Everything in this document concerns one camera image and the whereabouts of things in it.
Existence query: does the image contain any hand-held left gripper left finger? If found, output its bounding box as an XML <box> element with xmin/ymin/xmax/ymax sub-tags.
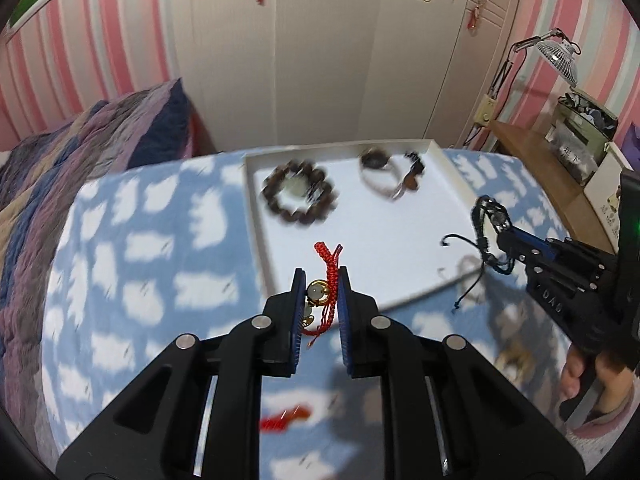
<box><xmin>55</xmin><ymin>267</ymin><xmax>308</xmax><ymax>480</ymax></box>

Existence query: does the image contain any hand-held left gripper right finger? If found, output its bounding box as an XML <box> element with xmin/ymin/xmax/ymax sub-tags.
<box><xmin>336</xmin><ymin>266</ymin><xmax>586</xmax><ymax>480</ymax></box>

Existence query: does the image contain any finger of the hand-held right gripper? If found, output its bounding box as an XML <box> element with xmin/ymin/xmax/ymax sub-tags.
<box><xmin>502</xmin><ymin>224</ymin><xmax>608</xmax><ymax>273</ymax></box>
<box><xmin>497</xmin><ymin>237</ymin><xmax>596</xmax><ymax>293</ymax></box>

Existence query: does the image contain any red braided cord bracelet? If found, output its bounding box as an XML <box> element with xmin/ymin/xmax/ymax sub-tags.
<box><xmin>299</xmin><ymin>241</ymin><xmax>345</xmax><ymax>348</ymax></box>

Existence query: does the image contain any black leather cord bracelet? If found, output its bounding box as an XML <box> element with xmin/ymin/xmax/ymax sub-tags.
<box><xmin>440</xmin><ymin>195</ymin><xmax>516</xmax><ymax>313</ymax></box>

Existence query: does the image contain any white shallow cardboard box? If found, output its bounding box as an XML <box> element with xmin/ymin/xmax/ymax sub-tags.
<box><xmin>243</xmin><ymin>139</ymin><xmax>508</xmax><ymax>313</ymax></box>

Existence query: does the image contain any brown wooden bead bracelet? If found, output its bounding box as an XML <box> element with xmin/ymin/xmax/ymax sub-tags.
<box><xmin>261</xmin><ymin>160</ymin><xmax>340</xmax><ymax>228</ymax></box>

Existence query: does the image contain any wristwatch with white band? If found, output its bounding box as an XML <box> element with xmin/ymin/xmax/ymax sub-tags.
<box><xmin>359</xmin><ymin>146</ymin><xmax>408</xmax><ymax>202</ymax></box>

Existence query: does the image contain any person's right forearm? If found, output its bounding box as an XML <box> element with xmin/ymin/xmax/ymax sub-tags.
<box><xmin>560</xmin><ymin>375</ymin><xmax>640</xmax><ymax>456</ymax></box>

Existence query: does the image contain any person's right hand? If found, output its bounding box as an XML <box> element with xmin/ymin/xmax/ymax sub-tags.
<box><xmin>559</xmin><ymin>342</ymin><xmax>640</xmax><ymax>415</ymax></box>

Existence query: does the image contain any wooden side desk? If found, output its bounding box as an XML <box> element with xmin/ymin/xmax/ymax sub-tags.
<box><xmin>487</xmin><ymin>120</ymin><xmax>618</xmax><ymax>256</ymax></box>

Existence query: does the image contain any white printed storage box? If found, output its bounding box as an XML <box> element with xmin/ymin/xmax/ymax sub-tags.
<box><xmin>584</xmin><ymin>140</ymin><xmax>626</xmax><ymax>241</ymax></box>

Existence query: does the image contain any red knot orange pendant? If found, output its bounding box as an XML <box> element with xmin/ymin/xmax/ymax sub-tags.
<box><xmin>259</xmin><ymin>405</ymin><xmax>313</xmax><ymax>433</ymax></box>

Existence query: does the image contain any green storage box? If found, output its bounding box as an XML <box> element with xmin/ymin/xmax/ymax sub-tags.
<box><xmin>545</xmin><ymin>91</ymin><xmax>620</xmax><ymax>186</ymax></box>

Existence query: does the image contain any blue blanket with white bears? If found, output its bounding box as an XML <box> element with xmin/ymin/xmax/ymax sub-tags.
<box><xmin>40</xmin><ymin>147</ymin><xmax>621</xmax><ymax>480</ymax></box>

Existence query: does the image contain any desk lamp with round head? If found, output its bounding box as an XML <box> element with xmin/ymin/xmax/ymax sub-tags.
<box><xmin>487</xmin><ymin>27</ymin><xmax>583</xmax><ymax>106</ymax></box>

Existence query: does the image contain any cream wardrobe with scroll ornaments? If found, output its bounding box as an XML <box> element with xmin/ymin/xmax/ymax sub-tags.
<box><xmin>172</xmin><ymin>0</ymin><xmax>521</xmax><ymax>158</ymax></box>

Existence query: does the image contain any striped purple blue quilt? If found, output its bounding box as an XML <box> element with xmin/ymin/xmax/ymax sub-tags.
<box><xmin>0</xmin><ymin>77</ymin><xmax>201</xmax><ymax>461</ymax></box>

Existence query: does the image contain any beige wall switch box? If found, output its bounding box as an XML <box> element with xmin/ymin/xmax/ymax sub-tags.
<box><xmin>472</xmin><ymin>95</ymin><xmax>498</xmax><ymax>128</ymax></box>

